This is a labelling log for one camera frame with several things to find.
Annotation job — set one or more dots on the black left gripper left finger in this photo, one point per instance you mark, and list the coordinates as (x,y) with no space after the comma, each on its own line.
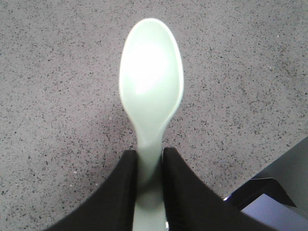
(111,207)

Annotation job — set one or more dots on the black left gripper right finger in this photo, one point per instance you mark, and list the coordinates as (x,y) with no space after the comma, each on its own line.
(192,206)

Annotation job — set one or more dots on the pale green plastic spoon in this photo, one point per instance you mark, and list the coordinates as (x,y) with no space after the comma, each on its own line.
(151,89)

